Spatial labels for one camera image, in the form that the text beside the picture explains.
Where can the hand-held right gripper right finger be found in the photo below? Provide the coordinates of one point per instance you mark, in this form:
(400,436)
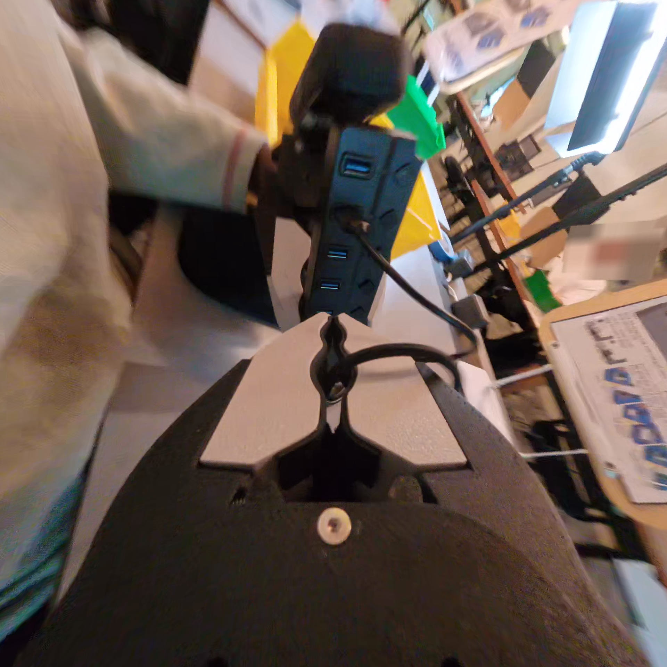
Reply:
(401,417)

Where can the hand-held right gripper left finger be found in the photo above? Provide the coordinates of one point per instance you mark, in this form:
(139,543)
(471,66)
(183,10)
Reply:
(271,401)

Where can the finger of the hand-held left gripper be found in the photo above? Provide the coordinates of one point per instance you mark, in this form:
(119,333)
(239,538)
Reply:
(307,281)

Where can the black usb hub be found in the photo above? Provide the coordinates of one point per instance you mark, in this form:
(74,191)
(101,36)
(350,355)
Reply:
(365,219)

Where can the person's left forearm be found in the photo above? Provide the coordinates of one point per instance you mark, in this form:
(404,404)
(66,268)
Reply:
(172,135)

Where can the yellow plastic bin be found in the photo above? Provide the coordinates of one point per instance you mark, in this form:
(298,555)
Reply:
(284,73)
(414,224)

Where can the dark cloth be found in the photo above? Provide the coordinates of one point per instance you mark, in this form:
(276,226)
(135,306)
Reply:
(151,36)
(229,266)

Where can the white paper box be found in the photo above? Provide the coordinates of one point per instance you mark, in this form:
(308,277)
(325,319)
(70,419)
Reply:
(479,388)

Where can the grey power adapter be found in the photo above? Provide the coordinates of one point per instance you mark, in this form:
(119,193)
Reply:
(470,311)
(461,263)

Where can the blue tape roll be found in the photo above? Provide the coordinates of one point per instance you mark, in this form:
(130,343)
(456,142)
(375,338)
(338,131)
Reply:
(443,250)

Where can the board with printed tags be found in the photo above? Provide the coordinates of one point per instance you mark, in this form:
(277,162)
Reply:
(484,36)

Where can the small green plastic bin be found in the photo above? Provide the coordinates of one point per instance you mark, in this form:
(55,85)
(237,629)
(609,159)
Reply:
(542,292)

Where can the cardboard box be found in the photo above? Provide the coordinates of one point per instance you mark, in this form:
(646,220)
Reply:
(544,239)

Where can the studio light panel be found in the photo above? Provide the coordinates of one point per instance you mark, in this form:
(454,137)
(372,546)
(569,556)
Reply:
(599,78)

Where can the person's beige sweater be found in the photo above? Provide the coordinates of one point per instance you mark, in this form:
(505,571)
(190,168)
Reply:
(47,260)

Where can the person's blue jeans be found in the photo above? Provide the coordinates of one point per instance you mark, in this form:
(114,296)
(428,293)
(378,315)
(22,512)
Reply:
(31,552)

